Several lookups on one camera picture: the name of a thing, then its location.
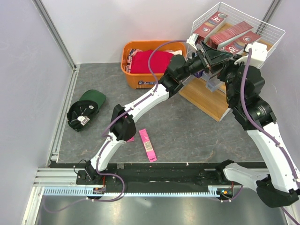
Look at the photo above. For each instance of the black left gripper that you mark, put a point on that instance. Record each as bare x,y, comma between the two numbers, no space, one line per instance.
214,56

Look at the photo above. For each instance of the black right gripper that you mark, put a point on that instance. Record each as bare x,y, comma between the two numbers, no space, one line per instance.
232,63

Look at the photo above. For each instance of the dark red toothpaste box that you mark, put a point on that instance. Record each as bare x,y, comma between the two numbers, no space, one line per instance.
221,39

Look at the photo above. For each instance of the red 3D toothpaste box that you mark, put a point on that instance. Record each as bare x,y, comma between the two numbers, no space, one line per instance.
237,46
210,26

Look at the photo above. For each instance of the silver toothpaste box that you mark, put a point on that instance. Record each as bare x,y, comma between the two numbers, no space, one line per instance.
214,84

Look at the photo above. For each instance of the pink toothpaste box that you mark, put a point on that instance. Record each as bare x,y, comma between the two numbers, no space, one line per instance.
131,139

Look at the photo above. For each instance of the pink toothpaste box angled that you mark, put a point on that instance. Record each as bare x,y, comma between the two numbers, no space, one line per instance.
147,145

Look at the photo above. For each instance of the purple toothpaste box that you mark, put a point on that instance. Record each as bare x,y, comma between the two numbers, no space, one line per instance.
198,74

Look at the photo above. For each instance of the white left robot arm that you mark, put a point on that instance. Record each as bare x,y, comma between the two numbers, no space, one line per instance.
122,126

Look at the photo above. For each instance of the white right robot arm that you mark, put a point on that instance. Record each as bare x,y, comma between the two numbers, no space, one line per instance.
278,187

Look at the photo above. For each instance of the cream patterned cloth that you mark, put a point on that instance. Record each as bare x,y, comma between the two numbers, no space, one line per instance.
178,52

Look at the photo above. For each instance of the red folded cloth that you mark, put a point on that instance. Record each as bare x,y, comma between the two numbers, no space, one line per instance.
158,63

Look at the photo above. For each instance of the orange plastic basket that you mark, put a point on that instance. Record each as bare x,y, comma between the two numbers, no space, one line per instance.
138,81

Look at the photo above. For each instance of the green black cap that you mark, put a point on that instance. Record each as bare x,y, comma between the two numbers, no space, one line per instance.
85,109

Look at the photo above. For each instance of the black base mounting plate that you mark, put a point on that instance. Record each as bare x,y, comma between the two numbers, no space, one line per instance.
204,174

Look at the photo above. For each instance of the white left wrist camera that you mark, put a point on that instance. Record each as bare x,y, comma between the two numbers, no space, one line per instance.
192,41

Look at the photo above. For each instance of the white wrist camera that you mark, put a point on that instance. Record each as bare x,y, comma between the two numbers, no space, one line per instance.
192,41
256,52

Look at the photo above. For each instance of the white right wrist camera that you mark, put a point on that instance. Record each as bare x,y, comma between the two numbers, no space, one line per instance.
256,52

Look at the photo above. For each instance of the white wire wooden shelf rack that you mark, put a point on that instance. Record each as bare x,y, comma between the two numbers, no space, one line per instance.
195,91

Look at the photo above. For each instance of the aluminium frame rail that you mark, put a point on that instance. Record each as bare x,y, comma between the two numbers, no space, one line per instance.
54,32

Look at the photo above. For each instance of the blue slotted cable duct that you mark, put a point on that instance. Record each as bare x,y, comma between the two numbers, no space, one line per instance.
94,192

